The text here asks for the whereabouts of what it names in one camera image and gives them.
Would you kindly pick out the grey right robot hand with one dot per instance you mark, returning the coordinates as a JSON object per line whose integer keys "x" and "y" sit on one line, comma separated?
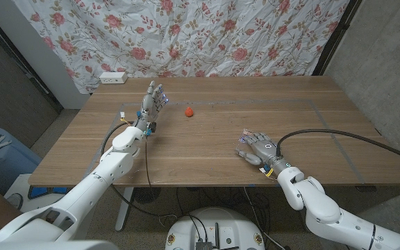
{"x": 264, "y": 149}

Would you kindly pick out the red ball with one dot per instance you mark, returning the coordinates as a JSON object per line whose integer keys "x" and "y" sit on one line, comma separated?
{"x": 189, "y": 112}

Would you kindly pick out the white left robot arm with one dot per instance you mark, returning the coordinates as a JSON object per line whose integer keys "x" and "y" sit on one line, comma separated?
{"x": 92, "y": 187}

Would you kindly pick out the blue plastic bin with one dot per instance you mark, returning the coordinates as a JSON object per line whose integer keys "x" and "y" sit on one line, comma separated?
{"x": 9, "y": 163}

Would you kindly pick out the black backdrop stand pole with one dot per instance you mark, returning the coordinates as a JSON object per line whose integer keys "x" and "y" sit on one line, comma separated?
{"x": 335, "y": 34}

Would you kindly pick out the white robot torso base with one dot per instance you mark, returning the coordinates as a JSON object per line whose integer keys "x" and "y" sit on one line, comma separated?
{"x": 227, "y": 225}

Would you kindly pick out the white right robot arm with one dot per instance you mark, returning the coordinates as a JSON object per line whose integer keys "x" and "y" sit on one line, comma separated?
{"x": 321, "y": 208}

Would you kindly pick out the white table leg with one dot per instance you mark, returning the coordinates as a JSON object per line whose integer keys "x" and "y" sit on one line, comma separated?
{"x": 123, "y": 208}

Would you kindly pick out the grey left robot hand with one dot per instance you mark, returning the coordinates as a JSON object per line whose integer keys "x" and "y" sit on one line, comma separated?
{"x": 149, "y": 107}

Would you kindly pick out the white and blue floor device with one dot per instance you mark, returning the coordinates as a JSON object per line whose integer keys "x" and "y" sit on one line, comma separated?
{"x": 19, "y": 189}

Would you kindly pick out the floral print backdrop cloth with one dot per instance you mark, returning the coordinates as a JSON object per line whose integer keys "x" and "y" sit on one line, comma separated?
{"x": 186, "y": 38}

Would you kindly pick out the white power strip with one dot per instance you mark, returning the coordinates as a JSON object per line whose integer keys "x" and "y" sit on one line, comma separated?
{"x": 112, "y": 77}

